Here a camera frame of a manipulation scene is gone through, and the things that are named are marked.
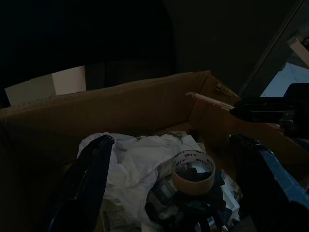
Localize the plain white box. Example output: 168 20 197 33
4 65 87 107

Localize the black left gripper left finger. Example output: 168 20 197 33
48 134 115 232

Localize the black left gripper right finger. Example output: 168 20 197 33
228 134 309 232

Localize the white crumpled plastic bag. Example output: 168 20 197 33
77 131 194 232

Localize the large brown cardboard box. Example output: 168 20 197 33
0 70 309 232

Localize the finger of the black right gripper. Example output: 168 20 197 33
230 108 294 124
238 97 294 109

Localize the beige tape roll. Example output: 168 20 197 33
171 149 216 194

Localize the thin white red-tipped stick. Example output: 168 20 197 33
185 91 234 110

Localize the grey metal door frame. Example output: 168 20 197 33
239 0 305 97

